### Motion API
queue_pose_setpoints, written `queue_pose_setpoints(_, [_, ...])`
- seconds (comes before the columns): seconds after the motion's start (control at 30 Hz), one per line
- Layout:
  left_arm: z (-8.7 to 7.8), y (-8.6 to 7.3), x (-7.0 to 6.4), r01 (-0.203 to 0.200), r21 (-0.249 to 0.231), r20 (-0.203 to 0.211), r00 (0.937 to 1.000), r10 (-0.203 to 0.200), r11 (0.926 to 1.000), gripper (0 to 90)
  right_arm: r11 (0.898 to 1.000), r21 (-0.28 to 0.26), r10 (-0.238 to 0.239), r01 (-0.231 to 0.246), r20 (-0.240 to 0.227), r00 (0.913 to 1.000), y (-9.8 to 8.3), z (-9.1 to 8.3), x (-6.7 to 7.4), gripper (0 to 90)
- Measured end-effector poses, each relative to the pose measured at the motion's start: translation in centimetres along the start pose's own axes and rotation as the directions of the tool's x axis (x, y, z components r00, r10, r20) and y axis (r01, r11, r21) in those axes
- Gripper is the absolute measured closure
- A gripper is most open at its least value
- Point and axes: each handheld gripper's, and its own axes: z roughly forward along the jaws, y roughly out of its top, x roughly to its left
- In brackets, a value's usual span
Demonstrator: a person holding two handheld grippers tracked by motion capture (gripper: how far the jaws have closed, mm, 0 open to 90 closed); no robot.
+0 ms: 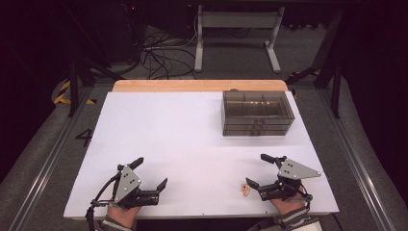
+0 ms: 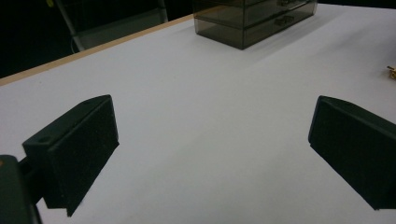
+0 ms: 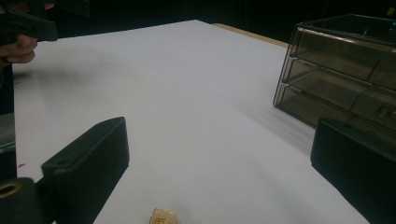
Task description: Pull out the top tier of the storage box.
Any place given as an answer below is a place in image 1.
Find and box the white board sheet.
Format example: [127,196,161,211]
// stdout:
[63,90,341,220]

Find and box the aluminium floor rail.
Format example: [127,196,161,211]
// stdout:
[8,86,94,231]
[317,89,398,231]

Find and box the black metal stand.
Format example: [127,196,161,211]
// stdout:
[64,47,127,118]
[284,6,346,120]

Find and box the clear grey drawer organizer box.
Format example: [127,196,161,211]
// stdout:
[220,90,295,137]

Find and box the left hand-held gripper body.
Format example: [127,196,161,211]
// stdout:
[114,164,161,211]

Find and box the clear grey divided drawer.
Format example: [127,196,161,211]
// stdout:
[222,115,295,127]

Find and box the wooden table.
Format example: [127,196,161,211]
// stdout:
[112,79,290,93]

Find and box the person's right hand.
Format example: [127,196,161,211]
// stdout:
[268,189,310,216]

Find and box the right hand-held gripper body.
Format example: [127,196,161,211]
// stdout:
[257,156,322,203]

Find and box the white metal stand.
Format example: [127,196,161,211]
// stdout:
[193,4,286,74]

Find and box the tangle of black floor cables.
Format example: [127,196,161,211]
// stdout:
[140,28,198,81]

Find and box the dark equipment with red light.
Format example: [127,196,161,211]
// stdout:
[92,2,147,66]

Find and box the person's left hand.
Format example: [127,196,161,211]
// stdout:
[106,204,142,229]

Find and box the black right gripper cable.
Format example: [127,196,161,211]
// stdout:
[296,181,314,204]

